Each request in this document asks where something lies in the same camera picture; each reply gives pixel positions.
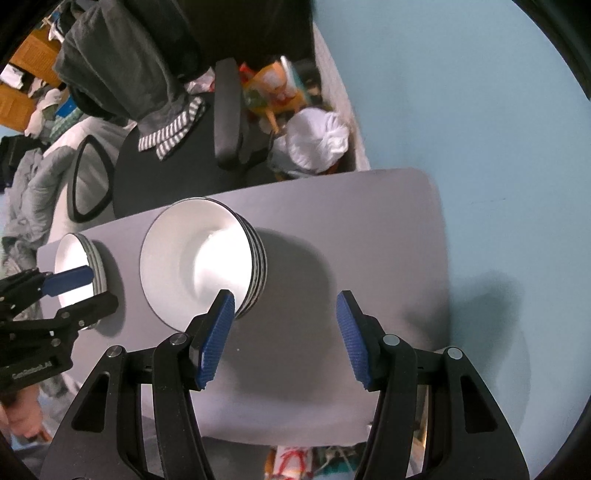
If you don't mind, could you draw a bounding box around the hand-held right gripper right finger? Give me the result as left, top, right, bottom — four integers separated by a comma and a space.
335, 290, 529, 480

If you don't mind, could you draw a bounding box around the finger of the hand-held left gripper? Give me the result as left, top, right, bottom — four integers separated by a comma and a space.
0, 292, 119, 357
0, 265, 96, 320

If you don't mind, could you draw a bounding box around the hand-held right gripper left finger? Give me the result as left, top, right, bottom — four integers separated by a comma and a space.
41, 289, 236, 480

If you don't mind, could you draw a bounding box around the person's left hand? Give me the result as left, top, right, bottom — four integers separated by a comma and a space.
0, 384, 52, 445

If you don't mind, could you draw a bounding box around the grey duvet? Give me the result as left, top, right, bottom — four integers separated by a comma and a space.
0, 148, 77, 261

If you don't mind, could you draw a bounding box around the colourful packaging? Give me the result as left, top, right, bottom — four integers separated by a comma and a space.
262, 443, 376, 480

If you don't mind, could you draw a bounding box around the bed with grey sheet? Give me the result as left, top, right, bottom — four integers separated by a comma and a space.
44, 116, 136, 234

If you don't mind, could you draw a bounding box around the black office chair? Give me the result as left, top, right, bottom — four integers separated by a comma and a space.
68, 0, 315, 223

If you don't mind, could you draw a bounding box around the wooden cabinet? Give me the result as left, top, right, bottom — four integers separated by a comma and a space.
0, 33, 71, 136

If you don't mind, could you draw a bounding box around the white plastic bag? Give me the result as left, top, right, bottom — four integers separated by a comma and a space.
269, 107, 350, 179

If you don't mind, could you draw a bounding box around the dark grey hoodie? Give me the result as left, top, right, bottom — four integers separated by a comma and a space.
53, 0, 208, 161

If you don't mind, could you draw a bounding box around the orange printed bag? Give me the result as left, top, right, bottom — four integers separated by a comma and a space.
241, 55, 309, 136

